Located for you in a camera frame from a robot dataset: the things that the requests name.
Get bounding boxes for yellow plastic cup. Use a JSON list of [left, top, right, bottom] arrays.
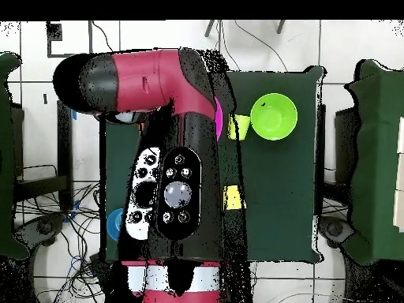
[[223, 185, 247, 211]]

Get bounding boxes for black square floor frame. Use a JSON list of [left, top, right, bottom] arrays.
[[46, 21, 95, 58]]

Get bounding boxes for pink plastic bowl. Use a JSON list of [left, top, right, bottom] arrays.
[[214, 95, 224, 142]]

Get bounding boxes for green plastic cup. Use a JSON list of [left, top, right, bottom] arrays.
[[227, 114, 252, 142]]

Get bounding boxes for black floor cable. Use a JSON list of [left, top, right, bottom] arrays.
[[91, 21, 115, 53]]

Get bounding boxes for green plastic bowl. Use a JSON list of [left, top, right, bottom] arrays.
[[249, 92, 298, 141]]

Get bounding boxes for blue plastic bowl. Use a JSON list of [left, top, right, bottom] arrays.
[[106, 208, 125, 242]]

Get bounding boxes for tangled floor cables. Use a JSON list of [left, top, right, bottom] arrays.
[[13, 179, 111, 303]]

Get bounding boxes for black metal stand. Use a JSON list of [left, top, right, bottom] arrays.
[[13, 99, 75, 211]]

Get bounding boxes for dark green table cloth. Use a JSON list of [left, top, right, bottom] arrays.
[[99, 62, 324, 263]]

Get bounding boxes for green covered side table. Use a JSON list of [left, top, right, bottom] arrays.
[[342, 58, 404, 266], [0, 51, 29, 260]]

